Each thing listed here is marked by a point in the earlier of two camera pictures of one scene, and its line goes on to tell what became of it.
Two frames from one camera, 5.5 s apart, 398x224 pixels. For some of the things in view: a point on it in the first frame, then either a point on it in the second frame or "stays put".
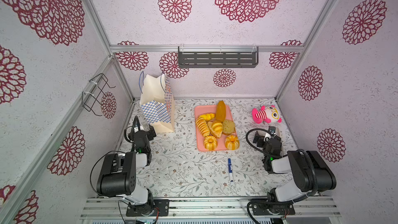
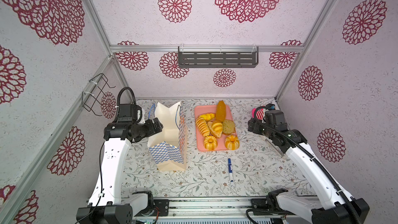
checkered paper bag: x=157 y=102 -> x=168 y=147
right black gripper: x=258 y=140 -> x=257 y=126
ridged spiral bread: x=203 y=127 stays put
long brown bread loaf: x=221 y=111 stays put
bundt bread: x=231 y=142 stays put
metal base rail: x=238 y=208 stays put
